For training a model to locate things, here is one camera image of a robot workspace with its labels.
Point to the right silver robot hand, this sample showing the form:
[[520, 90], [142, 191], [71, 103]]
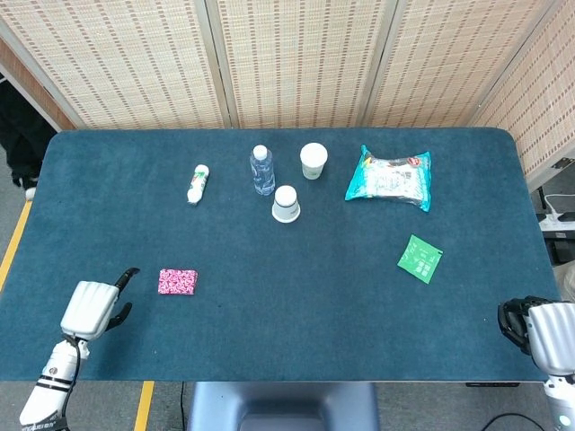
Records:
[[550, 332]]

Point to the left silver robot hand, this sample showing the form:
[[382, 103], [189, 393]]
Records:
[[87, 310]]

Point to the pink patterned packet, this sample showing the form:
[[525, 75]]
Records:
[[178, 282]]

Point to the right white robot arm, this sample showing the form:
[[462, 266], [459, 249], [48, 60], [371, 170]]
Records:
[[561, 399]]

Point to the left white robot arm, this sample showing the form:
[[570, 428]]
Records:
[[49, 381]]

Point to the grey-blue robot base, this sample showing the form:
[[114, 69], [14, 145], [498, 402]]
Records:
[[283, 404]]

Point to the pale plastic bag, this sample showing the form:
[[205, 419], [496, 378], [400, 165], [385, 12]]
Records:
[[567, 283]]

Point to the black box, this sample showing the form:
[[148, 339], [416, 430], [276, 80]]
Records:
[[563, 249]]

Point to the white power strip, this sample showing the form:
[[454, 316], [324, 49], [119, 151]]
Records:
[[557, 221]]

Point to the green square sachet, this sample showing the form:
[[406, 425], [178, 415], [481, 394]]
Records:
[[420, 259]]

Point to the small white drink bottle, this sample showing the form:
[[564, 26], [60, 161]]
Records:
[[198, 184]]

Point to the person in black trousers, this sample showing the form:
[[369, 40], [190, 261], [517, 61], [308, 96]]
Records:
[[18, 134]]

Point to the dark teal table mat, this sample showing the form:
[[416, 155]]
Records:
[[287, 292]]

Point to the clear plastic water bottle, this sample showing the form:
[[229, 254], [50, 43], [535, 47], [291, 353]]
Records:
[[262, 173]]

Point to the teal snack bag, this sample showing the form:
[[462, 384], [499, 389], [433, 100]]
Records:
[[388, 179]]

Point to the upturned white paper cup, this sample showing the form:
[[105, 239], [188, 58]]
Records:
[[285, 204]]

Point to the woven bamboo screen panel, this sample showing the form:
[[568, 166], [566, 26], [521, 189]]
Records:
[[449, 63], [121, 63], [301, 63], [548, 103]]

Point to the upright white paper cup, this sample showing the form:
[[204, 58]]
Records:
[[313, 161]]

